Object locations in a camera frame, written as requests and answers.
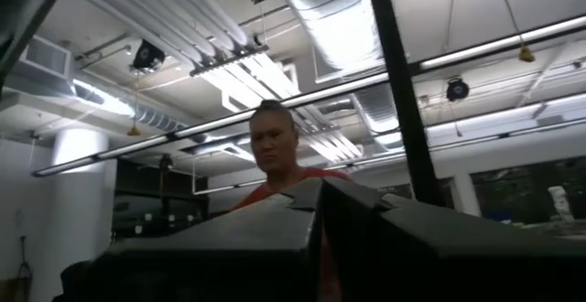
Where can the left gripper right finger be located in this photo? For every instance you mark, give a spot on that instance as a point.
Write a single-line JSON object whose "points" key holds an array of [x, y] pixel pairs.
{"points": [[458, 265]]}

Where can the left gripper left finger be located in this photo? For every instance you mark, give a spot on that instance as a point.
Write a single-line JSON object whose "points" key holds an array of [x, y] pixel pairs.
{"points": [[229, 251]]}

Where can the person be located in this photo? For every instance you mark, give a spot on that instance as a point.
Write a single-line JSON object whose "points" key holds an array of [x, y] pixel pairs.
{"points": [[274, 146]]}

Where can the yellow hanging pendant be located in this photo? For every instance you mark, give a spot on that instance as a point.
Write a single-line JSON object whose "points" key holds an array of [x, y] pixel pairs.
{"points": [[133, 131], [526, 55]]}

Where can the white column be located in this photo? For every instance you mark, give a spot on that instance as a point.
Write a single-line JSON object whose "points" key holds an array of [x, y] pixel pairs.
{"points": [[82, 201]]}

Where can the white ceiling light fixture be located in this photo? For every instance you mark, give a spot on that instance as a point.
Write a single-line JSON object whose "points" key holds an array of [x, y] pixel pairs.
{"points": [[256, 82]]}

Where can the white air vent unit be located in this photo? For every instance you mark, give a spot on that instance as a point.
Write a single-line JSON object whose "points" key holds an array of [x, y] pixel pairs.
{"points": [[46, 57]]}

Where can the silver air duct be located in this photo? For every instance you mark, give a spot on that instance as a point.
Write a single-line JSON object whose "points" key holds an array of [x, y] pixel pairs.
{"points": [[151, 116], [339, 23]]}

